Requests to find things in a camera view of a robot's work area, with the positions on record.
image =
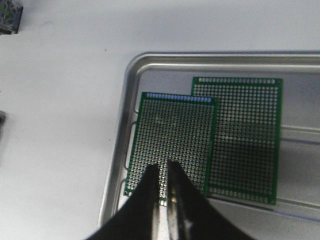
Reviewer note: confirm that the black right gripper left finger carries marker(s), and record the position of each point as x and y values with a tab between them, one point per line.
138	218

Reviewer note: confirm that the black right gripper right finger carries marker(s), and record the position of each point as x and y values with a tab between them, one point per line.
190	216

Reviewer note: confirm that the green perforated circuit board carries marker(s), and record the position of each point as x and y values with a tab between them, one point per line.
246	145

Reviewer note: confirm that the silver metal tray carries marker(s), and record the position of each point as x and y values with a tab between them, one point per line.
298	192

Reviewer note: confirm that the grey metal clamp block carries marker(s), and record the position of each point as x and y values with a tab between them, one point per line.
3	117

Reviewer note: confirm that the red emergency stop button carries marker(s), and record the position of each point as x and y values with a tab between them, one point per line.
10	16

